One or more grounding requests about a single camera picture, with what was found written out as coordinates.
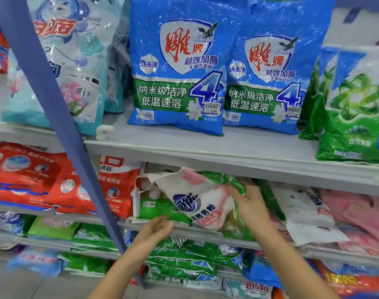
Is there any person's left hand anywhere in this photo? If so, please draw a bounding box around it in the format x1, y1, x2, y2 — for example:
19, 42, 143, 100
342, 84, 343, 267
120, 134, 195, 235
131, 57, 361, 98
124, 215, 174, 265

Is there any person's right hand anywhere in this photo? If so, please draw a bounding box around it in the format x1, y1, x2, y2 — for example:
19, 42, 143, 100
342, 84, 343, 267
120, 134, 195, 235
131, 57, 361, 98
225, 177, 274, 240

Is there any white pink green detergent bag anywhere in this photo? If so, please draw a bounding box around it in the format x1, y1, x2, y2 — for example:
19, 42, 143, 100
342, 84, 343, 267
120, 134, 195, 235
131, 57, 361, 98
140, 168, 246, 231

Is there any person's right forearm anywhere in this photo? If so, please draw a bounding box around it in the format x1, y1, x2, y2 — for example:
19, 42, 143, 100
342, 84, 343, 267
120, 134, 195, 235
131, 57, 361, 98
252, 230, 340, 299

